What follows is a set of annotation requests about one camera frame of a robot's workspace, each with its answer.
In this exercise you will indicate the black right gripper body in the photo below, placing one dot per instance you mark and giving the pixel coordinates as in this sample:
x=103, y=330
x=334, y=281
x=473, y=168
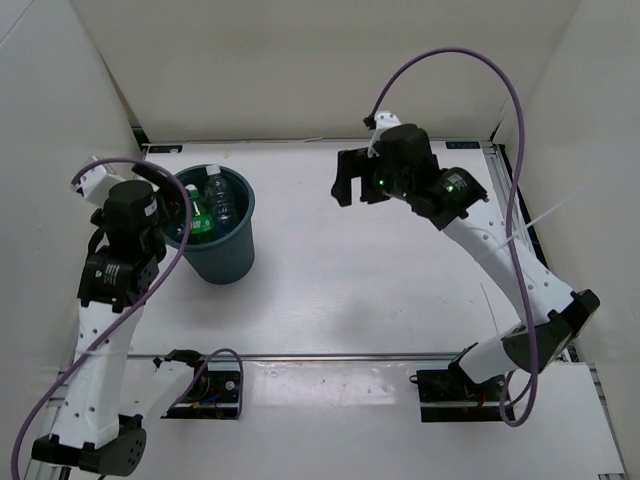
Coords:
x=392, y=184

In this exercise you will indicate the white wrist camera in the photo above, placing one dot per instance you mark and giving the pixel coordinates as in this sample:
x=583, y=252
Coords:
x=379, y=123
x=94, y=185

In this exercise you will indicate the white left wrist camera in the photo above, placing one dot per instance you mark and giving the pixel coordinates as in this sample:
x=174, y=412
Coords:
x=94, y=185

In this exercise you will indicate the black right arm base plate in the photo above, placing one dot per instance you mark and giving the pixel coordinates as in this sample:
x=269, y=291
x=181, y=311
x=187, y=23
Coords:
x=444, y=399

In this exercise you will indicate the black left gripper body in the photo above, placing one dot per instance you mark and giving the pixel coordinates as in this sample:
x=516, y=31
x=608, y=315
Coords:
x=164, y=214

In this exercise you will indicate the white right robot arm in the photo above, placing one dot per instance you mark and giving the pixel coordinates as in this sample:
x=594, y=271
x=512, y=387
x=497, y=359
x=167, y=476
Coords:
x=551, y=312

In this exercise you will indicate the dark teal ribbed bin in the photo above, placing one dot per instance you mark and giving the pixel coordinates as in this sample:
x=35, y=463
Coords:
x=227, y=259

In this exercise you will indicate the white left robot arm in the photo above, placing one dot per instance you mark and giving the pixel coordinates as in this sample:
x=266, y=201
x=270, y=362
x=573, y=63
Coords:
x=120, y=274

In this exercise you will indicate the white cable tie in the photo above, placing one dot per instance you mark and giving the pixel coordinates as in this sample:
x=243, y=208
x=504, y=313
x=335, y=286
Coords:
x=540, y=220

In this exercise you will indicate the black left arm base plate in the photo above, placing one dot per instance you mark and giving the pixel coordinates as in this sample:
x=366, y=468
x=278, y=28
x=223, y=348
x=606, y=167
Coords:
x=215, y=396

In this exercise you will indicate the green plastic bottle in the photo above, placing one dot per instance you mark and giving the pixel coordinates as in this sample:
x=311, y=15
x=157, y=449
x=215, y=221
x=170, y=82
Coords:
x=202, y=224

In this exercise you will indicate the clear plastic bottle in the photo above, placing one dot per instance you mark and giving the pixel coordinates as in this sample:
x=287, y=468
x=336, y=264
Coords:
x=220, y=200

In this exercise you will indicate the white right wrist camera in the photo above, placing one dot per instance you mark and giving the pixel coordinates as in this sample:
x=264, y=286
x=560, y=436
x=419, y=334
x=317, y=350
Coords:
x=379, y=123

